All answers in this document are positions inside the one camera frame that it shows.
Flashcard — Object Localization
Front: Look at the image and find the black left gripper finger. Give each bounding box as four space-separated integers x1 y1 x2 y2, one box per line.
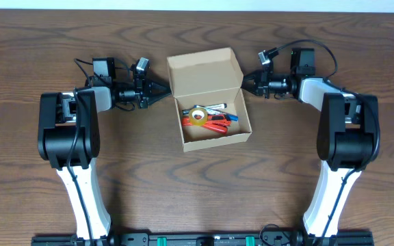
146 79 171 93
146 92 171 106

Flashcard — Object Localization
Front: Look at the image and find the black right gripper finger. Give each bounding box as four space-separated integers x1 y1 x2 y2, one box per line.
242 70 261 84
241 84 259 96

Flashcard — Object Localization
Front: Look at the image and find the blue whiteboard marker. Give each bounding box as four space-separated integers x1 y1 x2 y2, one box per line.
194 105 239 122

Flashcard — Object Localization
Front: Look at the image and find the red utility knife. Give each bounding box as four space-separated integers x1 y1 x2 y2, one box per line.
181 114 231 126

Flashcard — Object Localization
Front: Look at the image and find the cardboard box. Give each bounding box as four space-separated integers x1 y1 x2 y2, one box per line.
167 48 252 152

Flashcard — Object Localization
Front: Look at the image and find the clear yellowish tape roll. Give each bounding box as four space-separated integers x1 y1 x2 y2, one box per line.
188 107 208 126

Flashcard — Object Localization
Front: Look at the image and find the black whiteboard marker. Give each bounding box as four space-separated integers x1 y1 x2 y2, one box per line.
182 103 227 115

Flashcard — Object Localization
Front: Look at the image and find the red multi-tool pocket knife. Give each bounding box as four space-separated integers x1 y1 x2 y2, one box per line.
202 123 228 134

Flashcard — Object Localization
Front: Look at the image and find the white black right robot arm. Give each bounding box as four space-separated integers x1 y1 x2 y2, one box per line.
242 68 380 245

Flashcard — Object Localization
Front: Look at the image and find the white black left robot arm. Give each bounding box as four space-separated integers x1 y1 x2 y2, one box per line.
31 71 171 245

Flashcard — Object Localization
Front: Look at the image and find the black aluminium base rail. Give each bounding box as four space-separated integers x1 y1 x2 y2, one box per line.
31 231 375 246

